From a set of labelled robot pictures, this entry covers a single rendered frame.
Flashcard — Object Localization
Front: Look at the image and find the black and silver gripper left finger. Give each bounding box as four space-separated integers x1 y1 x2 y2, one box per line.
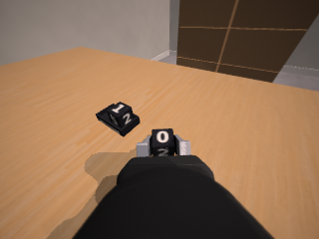
137 135 153 157

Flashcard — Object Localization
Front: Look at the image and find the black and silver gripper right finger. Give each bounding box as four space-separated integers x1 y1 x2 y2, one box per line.
173 134 191 155

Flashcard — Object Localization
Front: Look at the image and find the black cube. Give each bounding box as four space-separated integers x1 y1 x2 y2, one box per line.
152 128 174 156
107 102 135 128

